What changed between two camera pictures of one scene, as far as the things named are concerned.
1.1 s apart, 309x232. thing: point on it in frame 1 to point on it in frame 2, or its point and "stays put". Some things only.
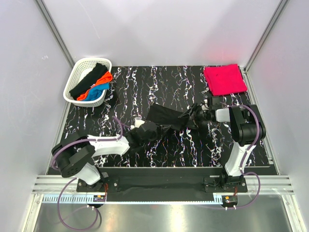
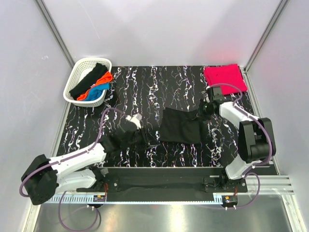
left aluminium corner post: (60, 39) stays put
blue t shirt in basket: (96, 92) stays put
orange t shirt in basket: (106, 78) stays put
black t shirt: (167, 118) to (180, 126)
